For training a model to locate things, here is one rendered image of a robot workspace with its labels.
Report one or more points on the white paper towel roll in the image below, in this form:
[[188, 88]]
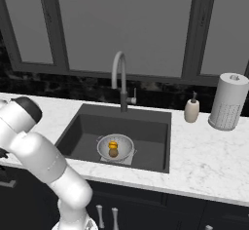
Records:
[[228, 102]]

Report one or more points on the dark cupboard door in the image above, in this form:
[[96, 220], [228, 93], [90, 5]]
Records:
[[152, 214], [94, 208], [227, 219]]

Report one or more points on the dark grey sink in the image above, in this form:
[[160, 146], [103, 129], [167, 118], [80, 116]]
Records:
[[129, 130]]

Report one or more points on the grey sink faucet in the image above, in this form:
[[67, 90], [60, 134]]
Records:
[[123, 87]]

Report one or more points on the orange tangerine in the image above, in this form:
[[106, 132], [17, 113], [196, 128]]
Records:
[[113, 144]]

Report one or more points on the silver colander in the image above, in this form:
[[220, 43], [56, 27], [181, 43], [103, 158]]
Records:
[[115, 147]]

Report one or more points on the dark framed window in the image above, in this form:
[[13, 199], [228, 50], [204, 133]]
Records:
[[126, 26]]

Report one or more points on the beige soap dispenser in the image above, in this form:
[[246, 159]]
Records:
[[191, 110]]

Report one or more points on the dark drawer front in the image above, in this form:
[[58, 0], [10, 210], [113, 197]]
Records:
[[9, 178]]

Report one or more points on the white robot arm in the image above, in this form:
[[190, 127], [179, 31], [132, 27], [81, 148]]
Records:
[[39, 156]]

